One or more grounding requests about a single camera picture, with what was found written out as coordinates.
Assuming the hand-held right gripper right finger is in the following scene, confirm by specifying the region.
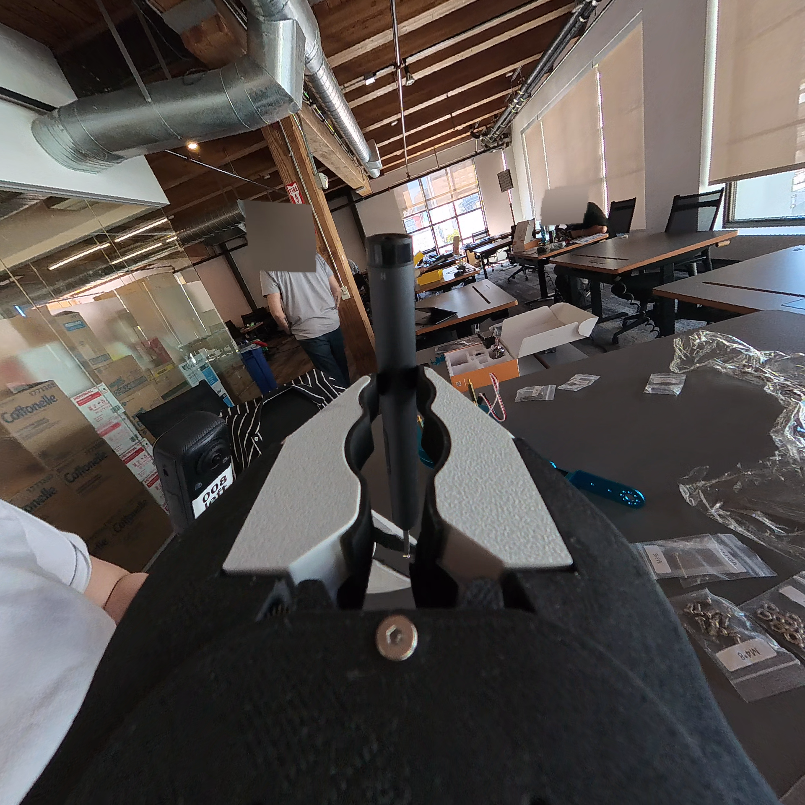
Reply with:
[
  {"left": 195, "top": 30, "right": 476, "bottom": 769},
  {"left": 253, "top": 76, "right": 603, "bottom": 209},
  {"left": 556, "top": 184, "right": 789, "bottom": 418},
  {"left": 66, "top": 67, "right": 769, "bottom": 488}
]
[{"left": 410, "top": 366, "right": 576, "bottom": 610}]

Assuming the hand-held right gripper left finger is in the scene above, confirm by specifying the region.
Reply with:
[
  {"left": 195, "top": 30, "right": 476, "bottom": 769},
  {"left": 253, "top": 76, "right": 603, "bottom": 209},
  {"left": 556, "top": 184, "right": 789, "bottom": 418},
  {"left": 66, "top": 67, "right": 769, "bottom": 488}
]
[{"left": 222, "top": 374, "right": 381, "bottom": 610}]

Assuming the dark grey electric screwdriver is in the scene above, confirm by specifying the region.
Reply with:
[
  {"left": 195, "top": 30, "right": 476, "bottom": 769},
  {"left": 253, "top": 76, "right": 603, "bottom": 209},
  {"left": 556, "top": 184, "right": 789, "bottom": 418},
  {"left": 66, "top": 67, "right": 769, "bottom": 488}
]
[{"left": 366, "top": 233, "right": 419, "bottom": 561}]

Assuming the blue metal arm link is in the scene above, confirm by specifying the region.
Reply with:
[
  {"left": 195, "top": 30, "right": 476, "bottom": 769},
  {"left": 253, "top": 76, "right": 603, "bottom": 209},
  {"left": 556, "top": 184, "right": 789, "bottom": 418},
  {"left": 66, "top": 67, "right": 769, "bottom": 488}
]
[{"left": 550, "top": 461, "right": 647, "bottom": 510}]

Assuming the person's left forearm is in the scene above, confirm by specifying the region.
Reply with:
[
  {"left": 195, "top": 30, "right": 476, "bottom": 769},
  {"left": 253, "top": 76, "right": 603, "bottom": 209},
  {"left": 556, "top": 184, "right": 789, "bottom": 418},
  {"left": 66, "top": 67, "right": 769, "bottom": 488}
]
[{"left": 91, "top": 556, "right": 150, "bottom": 625}]

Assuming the dark desk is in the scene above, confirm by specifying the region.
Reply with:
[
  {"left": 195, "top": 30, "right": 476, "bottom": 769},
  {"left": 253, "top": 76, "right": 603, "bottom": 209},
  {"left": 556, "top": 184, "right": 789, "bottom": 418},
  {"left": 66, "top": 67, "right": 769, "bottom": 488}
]
[{"left": 434, "top": 308, "right": 805, "bottom": 800}]

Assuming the black wood-edged office desk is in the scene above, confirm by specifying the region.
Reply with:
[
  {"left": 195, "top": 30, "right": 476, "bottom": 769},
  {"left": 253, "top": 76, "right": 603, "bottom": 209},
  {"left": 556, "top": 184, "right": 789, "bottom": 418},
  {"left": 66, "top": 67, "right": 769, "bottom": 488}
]
[
  {"left": 552, "top": 229, "right": 738, "bottom": 315},
  {"left": 415, "top": 280, "right": 518, "bottom": 340},
  {"left": 653, "top": 245, "right": 805, "bottom": 315}
]

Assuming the black and white striped cloth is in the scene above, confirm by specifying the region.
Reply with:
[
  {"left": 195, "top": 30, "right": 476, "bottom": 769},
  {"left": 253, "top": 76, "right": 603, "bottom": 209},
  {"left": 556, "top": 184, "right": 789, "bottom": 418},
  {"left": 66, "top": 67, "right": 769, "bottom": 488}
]
[{"left": 223, "top": 370, "right": 345, "bottom": 471}]

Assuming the blue bin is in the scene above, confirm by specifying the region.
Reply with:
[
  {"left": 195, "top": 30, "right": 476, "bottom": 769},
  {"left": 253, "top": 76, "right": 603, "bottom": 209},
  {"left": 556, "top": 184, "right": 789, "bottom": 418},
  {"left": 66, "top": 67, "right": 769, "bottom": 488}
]
[{"left": 241, "top": 345, "right": 278, "bottom": 396}]

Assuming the stack of cardboard boxes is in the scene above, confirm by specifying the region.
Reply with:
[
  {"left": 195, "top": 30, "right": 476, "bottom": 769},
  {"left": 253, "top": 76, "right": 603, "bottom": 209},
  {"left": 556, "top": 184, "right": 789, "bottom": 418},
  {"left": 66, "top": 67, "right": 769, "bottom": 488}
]
[{"left": 0, "top": 314, "right": 240, "bottom": 554}]

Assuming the white and orange cardboard box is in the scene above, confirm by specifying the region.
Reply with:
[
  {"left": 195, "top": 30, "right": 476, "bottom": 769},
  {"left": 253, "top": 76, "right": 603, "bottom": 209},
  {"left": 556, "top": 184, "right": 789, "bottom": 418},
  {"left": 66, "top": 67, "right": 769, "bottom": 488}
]
[{"left": 444, "top": 302, "right": 598, "bottom": 394}]

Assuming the person's white shirt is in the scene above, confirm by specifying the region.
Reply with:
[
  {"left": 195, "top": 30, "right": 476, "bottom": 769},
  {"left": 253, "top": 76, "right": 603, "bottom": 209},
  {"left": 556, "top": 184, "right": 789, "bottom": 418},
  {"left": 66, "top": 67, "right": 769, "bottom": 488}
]
[{"left": 0, "top": 500, "right": 118, "bottom": 805}]

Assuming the crumpled clear plastic wrap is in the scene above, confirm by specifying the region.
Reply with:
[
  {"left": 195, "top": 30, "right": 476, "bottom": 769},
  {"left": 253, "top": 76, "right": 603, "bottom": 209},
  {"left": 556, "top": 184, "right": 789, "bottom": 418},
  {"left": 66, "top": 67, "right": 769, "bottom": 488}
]
[{"left": 668, "top": 330, "right": 805, "bottom": 561}]

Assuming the large paned window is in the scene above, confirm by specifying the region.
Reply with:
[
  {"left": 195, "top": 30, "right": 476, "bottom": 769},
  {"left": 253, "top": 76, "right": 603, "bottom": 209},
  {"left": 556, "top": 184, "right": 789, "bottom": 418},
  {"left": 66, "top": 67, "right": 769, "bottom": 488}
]
[{"left": 402, "top": 160, "right": 484, "bottom": 252}]

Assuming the beige roller blind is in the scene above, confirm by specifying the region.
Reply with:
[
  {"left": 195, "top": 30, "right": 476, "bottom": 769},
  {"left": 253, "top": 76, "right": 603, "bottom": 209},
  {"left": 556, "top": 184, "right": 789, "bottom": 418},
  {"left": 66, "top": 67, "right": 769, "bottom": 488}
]
[
  {"left": 597, "top": 24, "right": 647, "bottom": 230},
  {"left": 709, "top": 0, "right": 805, "bottom": 186},
  {"left": 541, "top": 66, "right": 606, "bottom": 221}
]

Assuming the dark framed window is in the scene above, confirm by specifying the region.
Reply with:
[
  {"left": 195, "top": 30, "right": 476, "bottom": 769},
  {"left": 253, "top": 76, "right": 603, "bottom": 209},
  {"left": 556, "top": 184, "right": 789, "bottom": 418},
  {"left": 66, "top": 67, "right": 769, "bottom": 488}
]
[{"left": 723, "top": 170, "right": 805, "bottom": 229}]

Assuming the thin ceiling light rod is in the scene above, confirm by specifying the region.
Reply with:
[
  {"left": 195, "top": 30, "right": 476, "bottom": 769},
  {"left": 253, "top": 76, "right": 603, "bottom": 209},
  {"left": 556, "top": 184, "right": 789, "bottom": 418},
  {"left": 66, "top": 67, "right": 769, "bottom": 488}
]
[{"left": 390, "top": 0, "right": 410, "bottom": 183}]

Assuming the black ceiling pipe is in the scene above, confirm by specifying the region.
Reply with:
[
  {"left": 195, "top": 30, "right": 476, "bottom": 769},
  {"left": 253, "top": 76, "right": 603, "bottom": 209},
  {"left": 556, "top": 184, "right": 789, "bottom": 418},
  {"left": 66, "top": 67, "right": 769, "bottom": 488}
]
[{"left": 484, "top": 0, "right": 598, "bottom": 145}]

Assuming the wooden post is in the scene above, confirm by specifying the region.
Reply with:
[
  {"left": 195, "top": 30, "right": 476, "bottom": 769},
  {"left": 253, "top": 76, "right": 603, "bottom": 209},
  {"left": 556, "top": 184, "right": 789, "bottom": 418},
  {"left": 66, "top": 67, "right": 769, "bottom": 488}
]
[{"left": 261, "top": 115, "right": 378, "bottom": 381}]

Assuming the large silver air duct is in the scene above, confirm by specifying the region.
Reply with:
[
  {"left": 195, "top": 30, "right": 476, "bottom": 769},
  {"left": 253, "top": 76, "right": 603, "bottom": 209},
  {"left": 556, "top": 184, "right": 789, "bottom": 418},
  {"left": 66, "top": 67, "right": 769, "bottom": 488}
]
[{"left": 31, "top": 0, "right": 309, "bottom": 174}]

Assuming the silver spiral air duct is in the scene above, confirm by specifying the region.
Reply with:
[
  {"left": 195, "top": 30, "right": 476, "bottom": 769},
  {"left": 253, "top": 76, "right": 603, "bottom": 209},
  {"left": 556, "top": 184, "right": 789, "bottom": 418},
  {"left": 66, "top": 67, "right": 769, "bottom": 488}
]
[{"left": 302, "top": 0, "right": 383, "bottom": 180}]

